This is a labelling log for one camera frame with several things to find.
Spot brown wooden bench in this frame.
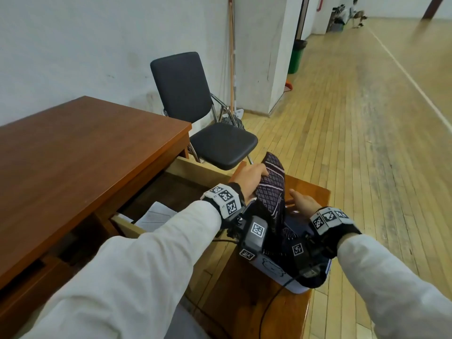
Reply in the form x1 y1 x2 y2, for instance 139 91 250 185
204 174 331 339

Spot grey mop head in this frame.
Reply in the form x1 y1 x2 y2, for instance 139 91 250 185
220 108 245 129

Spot wooden mop stick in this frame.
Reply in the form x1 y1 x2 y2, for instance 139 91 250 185
228 0 236 112

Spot wooden drawer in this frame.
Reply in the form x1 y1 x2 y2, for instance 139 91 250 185
111 156 248 244

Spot person's left forearm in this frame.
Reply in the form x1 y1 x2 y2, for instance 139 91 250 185
17 200 222 339

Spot brown door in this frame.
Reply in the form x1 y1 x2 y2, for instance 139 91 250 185
422 0 446 20

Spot brown wooden desk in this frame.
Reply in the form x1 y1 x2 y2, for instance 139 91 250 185
0 96 193 329

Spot dark bags on bench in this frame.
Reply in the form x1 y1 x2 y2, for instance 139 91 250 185
326 6 350 32

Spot dark door frame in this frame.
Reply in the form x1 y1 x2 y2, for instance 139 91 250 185
296 0 311 41

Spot dark patterned garment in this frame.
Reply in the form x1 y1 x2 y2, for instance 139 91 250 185
254 151 287 252

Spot person's grey trouser legs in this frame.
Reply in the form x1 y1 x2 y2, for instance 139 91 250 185
169 302 219 339

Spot black padded metal chair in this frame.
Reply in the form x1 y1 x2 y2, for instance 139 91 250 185
150 51 259 170

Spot green trash bin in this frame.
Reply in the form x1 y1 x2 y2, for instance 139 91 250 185
288 39 308 74

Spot person's left hand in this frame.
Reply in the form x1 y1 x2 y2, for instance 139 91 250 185
227 162 269 206

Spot person's right hand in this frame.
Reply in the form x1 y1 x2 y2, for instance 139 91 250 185
286 188 323 221

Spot light blue plastic basin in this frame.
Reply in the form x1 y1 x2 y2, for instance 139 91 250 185
247 208 332 295

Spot person's right forearm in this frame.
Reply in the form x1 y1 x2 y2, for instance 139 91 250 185
337 233 452 339

